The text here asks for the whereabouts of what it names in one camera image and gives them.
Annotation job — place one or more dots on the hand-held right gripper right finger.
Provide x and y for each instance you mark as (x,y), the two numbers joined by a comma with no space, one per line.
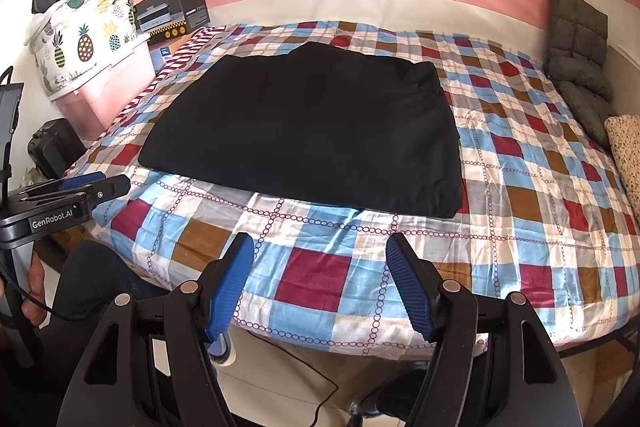
(407,287)

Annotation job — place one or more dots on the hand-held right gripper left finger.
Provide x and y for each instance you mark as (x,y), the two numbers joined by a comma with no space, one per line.
(232,287)

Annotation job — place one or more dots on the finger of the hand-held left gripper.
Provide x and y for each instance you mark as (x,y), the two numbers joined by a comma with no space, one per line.
(85,181)
(107,189)

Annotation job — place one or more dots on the black jacket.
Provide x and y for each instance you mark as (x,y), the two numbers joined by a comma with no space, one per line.
(310,127)

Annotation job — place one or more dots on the person's left hand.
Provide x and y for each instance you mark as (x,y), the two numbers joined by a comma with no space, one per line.
(37,287)

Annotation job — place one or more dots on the black floor bag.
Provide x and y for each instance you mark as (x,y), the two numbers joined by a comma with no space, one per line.
(55,152)

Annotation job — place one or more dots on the white slipper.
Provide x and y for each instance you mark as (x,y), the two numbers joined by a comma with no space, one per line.
(221,352)

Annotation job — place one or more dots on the person's leg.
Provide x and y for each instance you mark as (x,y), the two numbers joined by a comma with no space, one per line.
(100,267)

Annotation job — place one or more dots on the pink storage bin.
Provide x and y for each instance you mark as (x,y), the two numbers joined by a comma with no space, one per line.
(110,92)

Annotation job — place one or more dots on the dark shoe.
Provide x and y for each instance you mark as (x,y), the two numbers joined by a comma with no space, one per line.
(380,402)

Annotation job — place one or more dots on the pineapple print cloth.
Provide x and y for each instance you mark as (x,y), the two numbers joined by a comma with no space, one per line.
(85,37)

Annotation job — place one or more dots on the small blue box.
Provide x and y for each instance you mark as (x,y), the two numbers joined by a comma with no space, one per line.
(162,56)

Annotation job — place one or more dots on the red white striped cloth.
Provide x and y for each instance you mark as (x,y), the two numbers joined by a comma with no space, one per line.
(185,52)

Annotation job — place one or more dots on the checkered bed sheet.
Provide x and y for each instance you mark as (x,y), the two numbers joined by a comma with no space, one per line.
(525,167)

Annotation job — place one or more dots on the black cardboard box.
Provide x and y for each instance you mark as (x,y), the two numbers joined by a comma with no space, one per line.
(170,12)

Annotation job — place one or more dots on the beige speckled pillow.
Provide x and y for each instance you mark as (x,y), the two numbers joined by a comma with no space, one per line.
(625,147)

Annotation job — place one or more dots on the grey quilted cushion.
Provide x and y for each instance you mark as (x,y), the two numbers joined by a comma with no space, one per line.
(575,72)

